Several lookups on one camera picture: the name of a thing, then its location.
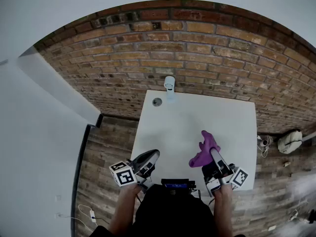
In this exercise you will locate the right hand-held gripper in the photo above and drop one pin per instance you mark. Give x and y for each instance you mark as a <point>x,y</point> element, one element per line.
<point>238,178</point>

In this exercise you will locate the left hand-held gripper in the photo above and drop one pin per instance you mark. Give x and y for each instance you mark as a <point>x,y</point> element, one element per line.
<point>123,176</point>

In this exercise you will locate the purple cleaning cloth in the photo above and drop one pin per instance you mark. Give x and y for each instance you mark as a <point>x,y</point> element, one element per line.
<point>206,149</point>

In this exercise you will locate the person's right forearm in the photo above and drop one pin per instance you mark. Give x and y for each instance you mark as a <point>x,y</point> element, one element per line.
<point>223,206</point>

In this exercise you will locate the person's left forearm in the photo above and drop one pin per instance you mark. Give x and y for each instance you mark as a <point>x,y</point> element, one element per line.
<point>124,206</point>

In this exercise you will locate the black chest device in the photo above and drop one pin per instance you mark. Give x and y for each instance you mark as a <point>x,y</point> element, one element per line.
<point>177,183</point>

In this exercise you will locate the person's black shirt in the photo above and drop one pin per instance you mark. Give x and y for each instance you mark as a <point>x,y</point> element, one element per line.
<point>172,213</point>

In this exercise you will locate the small tan floor object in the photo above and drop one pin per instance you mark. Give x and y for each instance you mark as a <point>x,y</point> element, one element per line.
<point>287,164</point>

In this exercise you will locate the white backpack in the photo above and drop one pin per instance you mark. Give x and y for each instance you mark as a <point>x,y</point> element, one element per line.
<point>288,142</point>

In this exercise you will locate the white paper scrap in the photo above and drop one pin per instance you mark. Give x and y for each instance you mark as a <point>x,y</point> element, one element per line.
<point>271,228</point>

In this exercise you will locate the white table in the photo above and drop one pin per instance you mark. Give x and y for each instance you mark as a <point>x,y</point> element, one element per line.
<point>308,137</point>

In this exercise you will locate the white wall socket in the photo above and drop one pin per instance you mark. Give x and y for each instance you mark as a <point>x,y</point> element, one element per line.
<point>57,215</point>
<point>58,198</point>

